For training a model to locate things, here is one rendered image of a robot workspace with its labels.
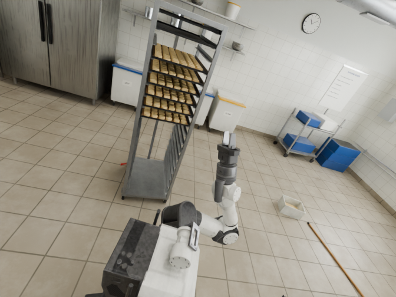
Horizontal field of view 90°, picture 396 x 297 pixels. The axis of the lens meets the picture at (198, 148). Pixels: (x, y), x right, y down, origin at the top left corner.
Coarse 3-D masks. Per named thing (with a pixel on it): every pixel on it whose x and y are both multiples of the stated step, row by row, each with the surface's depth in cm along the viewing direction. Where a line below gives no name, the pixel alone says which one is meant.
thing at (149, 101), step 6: (150, 96) 169; (144, 102) 161; (150, 102) 159; (156, 102) 163; (162, 102) 167; (168, 102) 176; (174, 102) 179; (168, 108) 165; (174, 108) 164; (180, 108) 170; (186, 108) 172
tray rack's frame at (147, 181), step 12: (180, 12) 122; (180, 24) 179; (216, 24) 129; (156, 120) 230; (144, 168) 243; (156, 168) 250; (132, 180) 221; (144, 180) 226; (156, 180) 232; (132, 192) 207; (144, 192) 213; (156, 192) 218
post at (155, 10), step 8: (152, 16) 121; (152, 24) 123; (152, 32) 125; (152, 40) 128; (144, 64) 135; (144, 72) 138; (144, 80) 141; (136, 112) 154; (136, 120) 158; (136, 128) 162; (128, 160) 179; (128, 168) 184
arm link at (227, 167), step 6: (222, 150) 83; (228, 150) 79; (234, 150) 78; (222, 156) 84; (228, 156) 80; (234, 156) 81; (222, 162) 83; (228, 162) 81; (234, 162) 81; (216, 168) 86; (222, 168) 82; (228, 168) 81; (234, 168) 82; (222, 174) 83; (228, 174) 82; (234, 174) 83
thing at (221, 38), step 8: (224, 32) 132; (216, 56) 140; (208, 80) 149; (200, 104) 159; (192, 120) 166; (192, 128) 171; (184, 144) 179; (184, 152) 184; (176, 168) 194; (168, 192) 211
